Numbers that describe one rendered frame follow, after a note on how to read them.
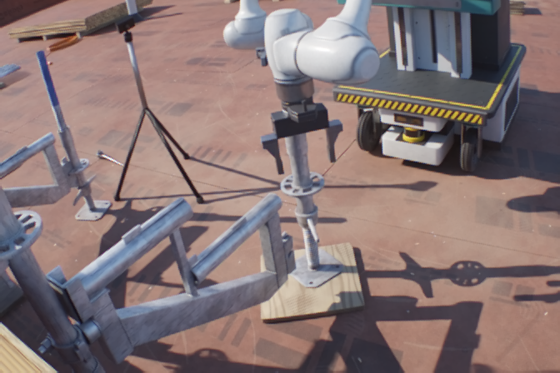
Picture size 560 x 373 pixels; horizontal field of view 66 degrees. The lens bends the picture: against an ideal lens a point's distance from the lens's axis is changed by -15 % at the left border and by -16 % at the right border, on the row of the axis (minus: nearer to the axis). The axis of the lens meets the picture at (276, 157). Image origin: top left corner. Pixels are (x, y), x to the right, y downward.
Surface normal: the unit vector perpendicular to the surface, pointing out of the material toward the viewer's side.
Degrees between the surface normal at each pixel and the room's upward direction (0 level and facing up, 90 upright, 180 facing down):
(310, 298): 0
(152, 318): 90
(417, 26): 90
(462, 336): 0
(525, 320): 0
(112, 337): 90
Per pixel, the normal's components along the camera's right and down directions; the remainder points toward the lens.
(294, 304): -0.15, -0.87
